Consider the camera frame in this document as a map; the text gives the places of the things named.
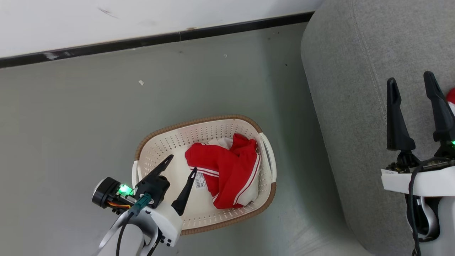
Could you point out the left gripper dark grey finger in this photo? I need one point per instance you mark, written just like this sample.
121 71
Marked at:
154 188
184 197

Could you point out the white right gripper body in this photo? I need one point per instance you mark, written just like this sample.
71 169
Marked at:
398 179

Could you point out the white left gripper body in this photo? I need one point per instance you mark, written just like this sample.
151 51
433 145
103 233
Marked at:
167 222

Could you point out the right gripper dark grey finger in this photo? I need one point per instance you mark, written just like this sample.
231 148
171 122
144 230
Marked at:
444 121
396 124

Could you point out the red white garment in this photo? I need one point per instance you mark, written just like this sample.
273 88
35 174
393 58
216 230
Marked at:
452 97

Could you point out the red white striped jacket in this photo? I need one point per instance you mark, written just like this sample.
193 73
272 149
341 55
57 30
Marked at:
227 167

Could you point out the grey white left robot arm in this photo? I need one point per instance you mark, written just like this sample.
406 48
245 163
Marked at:
133 241

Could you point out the grey fabric sofa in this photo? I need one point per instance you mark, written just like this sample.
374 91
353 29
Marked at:
355 71

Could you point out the cream perforated laundry basket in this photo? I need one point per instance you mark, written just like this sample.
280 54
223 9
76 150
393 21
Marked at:
167 142

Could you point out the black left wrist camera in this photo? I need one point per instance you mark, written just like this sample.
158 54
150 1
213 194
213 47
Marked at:
105 192

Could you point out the black wall baseboard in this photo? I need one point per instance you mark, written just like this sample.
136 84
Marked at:
142 41

